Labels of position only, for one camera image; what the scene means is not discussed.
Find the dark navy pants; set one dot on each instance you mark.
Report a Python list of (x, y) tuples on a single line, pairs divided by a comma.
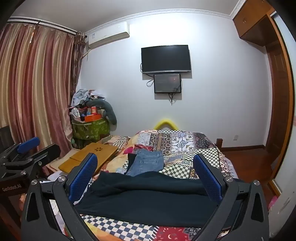
[(143, 197)]

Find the curtain rail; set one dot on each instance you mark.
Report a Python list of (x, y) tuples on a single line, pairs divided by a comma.
[(46, 25)]

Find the pile of crumpled clothes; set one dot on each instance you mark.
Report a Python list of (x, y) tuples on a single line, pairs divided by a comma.
[(85, 96)]

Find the grey plush pillow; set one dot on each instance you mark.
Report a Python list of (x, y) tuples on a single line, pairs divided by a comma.
[(108, 111)]

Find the wooden lap desk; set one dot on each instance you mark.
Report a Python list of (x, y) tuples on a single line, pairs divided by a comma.
[(101, 151)]

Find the orange box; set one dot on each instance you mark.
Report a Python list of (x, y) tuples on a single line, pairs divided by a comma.
[(92, 118)]

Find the green printed bag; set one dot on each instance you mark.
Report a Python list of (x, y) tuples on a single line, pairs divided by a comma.
[(92, 131)]

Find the blue denim jeans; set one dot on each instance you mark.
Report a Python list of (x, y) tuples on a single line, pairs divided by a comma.
[(148, 162)]

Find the wooden bed post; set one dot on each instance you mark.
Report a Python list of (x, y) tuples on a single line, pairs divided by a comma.
[(219, 143)]

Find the small black wall monitor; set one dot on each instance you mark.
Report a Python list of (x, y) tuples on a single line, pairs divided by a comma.
[(167, 83)]

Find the yellow cushion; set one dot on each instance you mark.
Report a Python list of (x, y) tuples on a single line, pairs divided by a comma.
[(166, 122)]

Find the black wall television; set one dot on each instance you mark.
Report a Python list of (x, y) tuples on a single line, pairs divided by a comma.
[(166, 59)]

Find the striped pink curtain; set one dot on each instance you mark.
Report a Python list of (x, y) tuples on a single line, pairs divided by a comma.
[(34, 88)]

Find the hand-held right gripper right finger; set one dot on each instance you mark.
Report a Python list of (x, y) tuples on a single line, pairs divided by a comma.
[(208, 176)]

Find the patchwork quilt bed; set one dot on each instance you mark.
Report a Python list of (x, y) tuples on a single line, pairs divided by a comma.
[(185, 148)]

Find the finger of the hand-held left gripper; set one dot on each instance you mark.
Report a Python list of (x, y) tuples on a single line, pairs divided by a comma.
[(29, 143), (44, 155)]

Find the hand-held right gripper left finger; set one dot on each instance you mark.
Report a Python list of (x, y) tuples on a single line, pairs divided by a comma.
[(84, 171)]

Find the wooden overhead cabinet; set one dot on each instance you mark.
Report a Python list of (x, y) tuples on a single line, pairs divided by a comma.
[(252, 20)]

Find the white air conditioner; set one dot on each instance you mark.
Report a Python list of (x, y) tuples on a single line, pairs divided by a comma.
[(108, 34)]

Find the red cloth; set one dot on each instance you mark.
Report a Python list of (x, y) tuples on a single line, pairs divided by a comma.
[(142, 147)]

